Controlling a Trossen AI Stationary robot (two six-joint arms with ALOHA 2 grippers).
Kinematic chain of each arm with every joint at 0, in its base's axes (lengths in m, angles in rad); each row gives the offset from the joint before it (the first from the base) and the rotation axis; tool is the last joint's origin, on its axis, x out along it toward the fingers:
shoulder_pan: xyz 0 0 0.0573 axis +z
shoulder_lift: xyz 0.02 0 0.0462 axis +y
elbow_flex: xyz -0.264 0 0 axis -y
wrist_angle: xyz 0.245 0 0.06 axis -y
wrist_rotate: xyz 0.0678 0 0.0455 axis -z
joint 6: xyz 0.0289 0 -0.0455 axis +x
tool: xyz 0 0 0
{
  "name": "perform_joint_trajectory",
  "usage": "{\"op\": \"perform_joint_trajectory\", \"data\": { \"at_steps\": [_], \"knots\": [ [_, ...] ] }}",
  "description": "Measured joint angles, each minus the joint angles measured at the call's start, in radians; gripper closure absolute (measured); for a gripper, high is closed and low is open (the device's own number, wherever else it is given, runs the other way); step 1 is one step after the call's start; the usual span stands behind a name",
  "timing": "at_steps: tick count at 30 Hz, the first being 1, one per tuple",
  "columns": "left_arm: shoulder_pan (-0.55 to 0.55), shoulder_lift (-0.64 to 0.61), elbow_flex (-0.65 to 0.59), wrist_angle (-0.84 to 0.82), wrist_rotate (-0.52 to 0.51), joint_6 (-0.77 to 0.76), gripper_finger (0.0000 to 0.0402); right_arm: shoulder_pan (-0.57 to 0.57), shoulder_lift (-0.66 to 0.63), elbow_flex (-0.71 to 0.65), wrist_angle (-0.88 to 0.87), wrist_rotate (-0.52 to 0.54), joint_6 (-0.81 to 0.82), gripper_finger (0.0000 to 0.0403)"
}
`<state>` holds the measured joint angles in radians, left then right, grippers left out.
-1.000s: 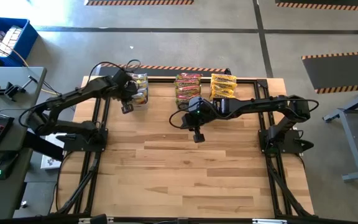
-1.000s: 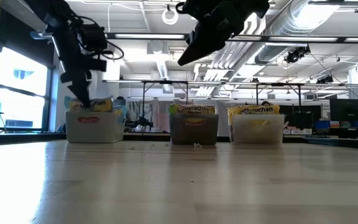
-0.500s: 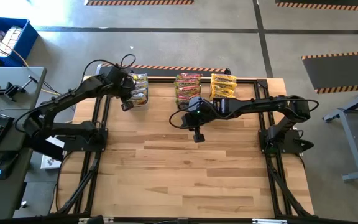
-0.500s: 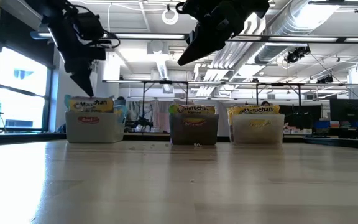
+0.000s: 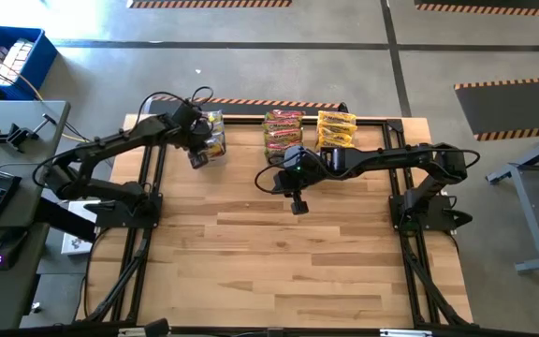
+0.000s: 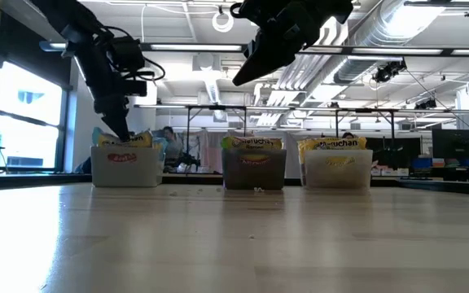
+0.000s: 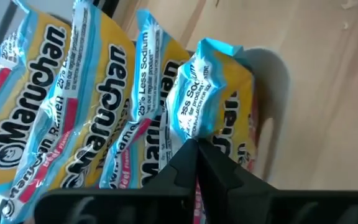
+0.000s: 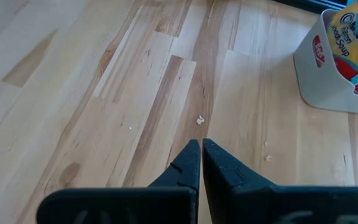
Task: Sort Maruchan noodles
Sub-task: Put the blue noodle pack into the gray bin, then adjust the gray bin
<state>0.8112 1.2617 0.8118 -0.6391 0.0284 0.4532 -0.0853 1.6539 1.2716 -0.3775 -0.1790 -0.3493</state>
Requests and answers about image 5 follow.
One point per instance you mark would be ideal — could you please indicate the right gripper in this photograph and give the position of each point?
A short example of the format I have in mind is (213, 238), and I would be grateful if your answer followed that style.
(304, 178)

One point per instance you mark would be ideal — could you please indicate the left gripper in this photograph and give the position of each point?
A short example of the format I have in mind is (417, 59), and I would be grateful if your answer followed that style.
(199, 145)

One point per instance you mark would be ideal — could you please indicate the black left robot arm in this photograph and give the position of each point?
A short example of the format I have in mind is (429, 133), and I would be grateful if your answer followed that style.
(110, 140)

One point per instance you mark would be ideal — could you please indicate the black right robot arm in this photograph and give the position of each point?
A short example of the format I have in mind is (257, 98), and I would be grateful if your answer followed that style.
(391, 159)

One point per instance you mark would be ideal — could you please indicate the white plastic bin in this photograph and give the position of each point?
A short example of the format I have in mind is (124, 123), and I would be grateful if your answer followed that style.
(218, 163)

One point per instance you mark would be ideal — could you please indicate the grey translucent plastic bin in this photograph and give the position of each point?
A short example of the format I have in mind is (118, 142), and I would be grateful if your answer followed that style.
(266, 154)

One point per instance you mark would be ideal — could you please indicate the black hazard-striped floor mat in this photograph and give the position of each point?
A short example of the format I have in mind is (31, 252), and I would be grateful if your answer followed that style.
(513, 107)
(274, 108)
(508, 4)

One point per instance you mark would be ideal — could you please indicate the white printed box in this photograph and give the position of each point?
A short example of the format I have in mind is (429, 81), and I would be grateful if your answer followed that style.
(75, 243)

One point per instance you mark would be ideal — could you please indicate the blue plastic crate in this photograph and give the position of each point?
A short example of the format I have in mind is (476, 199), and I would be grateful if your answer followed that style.
(40, 61)

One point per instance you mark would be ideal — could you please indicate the black desk clamp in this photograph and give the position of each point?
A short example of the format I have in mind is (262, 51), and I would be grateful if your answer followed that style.
(14, 136)

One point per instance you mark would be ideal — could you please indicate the pink white boxes stack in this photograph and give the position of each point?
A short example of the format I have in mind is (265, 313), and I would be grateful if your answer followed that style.
(7, 61)

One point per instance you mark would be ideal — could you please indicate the black computer mouse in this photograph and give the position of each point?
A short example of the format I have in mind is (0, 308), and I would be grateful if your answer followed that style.
(10, 248)

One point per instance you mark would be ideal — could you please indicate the grey metal leg workbench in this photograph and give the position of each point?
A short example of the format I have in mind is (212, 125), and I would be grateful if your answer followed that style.
(529, 220)

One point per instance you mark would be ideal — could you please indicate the grey desk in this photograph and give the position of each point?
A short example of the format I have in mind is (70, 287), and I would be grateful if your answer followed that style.
(17, 290)

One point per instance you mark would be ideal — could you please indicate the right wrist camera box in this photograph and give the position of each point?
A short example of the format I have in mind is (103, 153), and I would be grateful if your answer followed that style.
(282, 181)

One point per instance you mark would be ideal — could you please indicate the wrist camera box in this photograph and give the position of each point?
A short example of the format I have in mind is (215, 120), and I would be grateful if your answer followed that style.
(185, 114)
(282, 181)

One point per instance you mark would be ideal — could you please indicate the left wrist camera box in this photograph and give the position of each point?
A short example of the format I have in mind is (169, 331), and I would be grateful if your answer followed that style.
(185, 114)

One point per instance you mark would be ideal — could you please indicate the black aluminium table frame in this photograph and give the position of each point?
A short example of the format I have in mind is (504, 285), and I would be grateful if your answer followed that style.
(246, 120)

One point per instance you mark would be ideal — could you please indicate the silver aluminium bracket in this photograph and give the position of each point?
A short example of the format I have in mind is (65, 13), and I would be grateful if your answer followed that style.
(405, 332)
(131, 332)

